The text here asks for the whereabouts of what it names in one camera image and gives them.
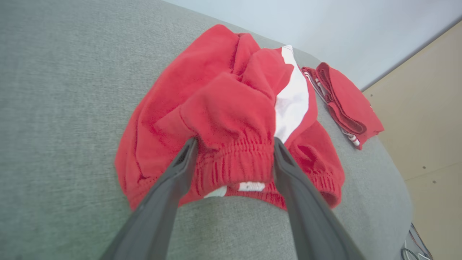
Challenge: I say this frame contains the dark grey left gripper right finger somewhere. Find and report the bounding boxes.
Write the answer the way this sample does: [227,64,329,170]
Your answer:
[273,137,365,260]

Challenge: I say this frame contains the red white basketball jersey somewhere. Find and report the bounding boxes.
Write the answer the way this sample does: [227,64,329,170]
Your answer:
[301,62,384,151]

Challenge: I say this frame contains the dark floor cable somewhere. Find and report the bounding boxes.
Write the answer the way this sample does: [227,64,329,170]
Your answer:
[401,223,434,260]

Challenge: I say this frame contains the beige wooden panel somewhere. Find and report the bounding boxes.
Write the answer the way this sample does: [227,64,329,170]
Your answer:
[362,20,462,260]

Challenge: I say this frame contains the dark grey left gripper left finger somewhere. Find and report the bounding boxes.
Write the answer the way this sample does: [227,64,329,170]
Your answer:
[101,137,199,260]

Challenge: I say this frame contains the red white basketball shorts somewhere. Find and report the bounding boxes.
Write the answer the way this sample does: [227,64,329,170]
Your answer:
[114,24,346,211]

